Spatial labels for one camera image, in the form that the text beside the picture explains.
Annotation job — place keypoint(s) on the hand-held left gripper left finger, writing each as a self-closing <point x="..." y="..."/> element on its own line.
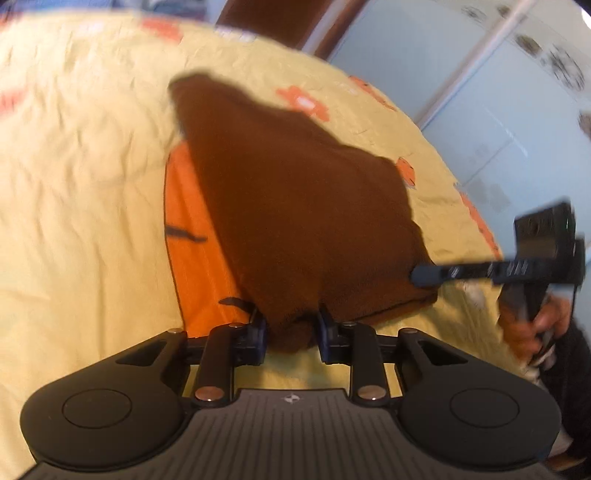
<point x="258" y="337"/>

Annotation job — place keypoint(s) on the brown wooden door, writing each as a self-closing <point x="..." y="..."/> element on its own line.
<point x="277" y="18"/>

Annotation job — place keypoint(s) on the person's right forearm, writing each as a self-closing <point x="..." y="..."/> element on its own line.
<point x="570" y="383"/>

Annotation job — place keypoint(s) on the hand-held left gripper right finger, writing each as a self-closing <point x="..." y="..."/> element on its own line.
<point x="325" y="337"/>

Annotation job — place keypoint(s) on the yellow carrot print bedsheet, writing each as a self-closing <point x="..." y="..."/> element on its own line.
<point x="92" y="184"/>

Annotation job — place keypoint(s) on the person's right hand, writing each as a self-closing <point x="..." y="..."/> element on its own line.
<point x="524" y="337"/>

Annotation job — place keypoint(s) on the light blue floral wardrobe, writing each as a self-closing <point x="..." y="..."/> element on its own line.
<point x="438" y="69"/>

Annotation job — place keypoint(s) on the brown knit sweater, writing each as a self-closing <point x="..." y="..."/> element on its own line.
<point x="295" y="198"/>

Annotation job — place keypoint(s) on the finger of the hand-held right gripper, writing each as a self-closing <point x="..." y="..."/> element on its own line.
<point x="434" y="273"/>

